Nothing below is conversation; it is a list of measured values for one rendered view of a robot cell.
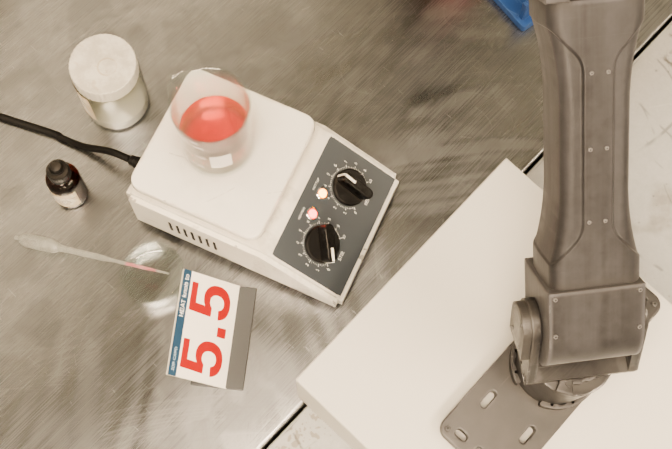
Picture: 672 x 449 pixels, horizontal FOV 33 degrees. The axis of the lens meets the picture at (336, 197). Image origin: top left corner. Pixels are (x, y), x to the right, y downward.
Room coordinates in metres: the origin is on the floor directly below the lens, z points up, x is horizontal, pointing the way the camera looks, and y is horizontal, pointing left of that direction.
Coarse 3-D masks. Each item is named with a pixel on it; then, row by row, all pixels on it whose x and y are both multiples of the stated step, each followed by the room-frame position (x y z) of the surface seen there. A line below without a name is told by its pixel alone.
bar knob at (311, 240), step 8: (328, 224) 0.30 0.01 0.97; (312, 232) 0.29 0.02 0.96; (320, 232) 0.29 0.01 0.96; (328, 232) 0.29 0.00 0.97; (312, 240) 0.29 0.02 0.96; (320, 240) 0.29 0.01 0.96; (328, 240) 0.28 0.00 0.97; (336, 240) 0.29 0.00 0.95; (312, 248) 0.28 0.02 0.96; (320, 248) 0.28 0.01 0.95; (328, 248) 0.28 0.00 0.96; (336, 248) 0.28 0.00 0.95; (312, 256) 0.27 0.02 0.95; (320, 256) 0.27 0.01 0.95; (328, 256) 0.27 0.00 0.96; (336, 256) 0.27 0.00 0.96
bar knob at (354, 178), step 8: (336, 176) 0.34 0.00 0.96; (344, 176) 0.34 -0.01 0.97; (352, 176) 0.34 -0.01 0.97; (360, 176) 0.35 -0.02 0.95; (336, 184) 0.34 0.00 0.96; (344, 184) 0.33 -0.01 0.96; (352, 184) 0.33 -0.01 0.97; (360, 184) 0.34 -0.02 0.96; (336, 192) 0.33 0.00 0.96; (344, 192) 0.33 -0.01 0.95; (352, 192) 0.33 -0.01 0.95; (360, 192) 0.33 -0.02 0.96; (368, 192) 0.33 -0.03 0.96; (344, 200) 0.32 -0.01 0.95; (352, 200) 0.33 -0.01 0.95; (360, 200) 0.33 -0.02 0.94
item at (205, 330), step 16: (192, 288) 0.25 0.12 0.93; (208, 288) 0.25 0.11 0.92; (224, 288) 0.25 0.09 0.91; (192, 304) 0.23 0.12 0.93; (208, 304) 0.24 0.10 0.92; (224, 304) 0.24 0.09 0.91; (192, 320) 0.22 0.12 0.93; (208, 320) 0.22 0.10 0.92; (224, 320) 0.23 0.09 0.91; (192, 336) 0.21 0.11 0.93; (208, 336) 0.21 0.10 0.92; (224, 336) 0.21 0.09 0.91; (192, 352) 0.19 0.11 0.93; (208, 352) 0.20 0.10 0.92; (224, 352) 0.20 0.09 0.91; (192, 368) 0.18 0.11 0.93; (208, 368) 0.18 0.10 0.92
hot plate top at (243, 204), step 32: (256, 96) 0.40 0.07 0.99; (160, 128) 0.37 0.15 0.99; (256, 128) 0.37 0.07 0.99; (288, 128) 0.37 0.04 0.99; (160, 160) 0.34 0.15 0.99; (256, 160) 0.34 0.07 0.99; (288, 160) 0.34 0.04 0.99; (160, 192) 0.31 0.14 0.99; (192, 192) 0.31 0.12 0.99; (224, 192) 0.31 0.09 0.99; (256, 192) 0.31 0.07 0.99; (224, 224) 0.29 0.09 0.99; (256, 224) 0.29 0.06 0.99
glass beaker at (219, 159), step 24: (192, 72) 0.38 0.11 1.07; (216, 72) 0.39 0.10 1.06; (168, 96) 0.36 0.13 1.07; (192, 96) 0.38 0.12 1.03; (240, 96) 0.38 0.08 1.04; (192, 144) 0.33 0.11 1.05; (216, 144) 0.33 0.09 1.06; (240, 144) 0.34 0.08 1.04; (192, 168) 0.33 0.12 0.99; (216, 168) 0.33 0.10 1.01; (240, 168) 0.33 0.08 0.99
